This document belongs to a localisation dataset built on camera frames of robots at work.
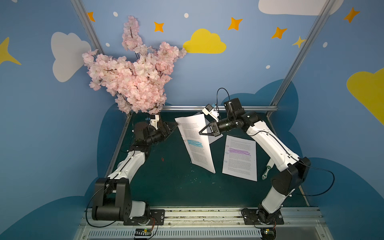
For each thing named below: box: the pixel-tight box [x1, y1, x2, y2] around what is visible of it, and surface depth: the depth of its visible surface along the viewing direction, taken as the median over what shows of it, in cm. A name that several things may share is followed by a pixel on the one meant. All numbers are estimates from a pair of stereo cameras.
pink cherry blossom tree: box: [83, 15, 187, 115], surface depth 66 cm
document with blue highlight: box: [175, 114, 216, 174], surface depth 72 cm
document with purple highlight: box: [222, 134, 258, 182], surface depth 97 cm
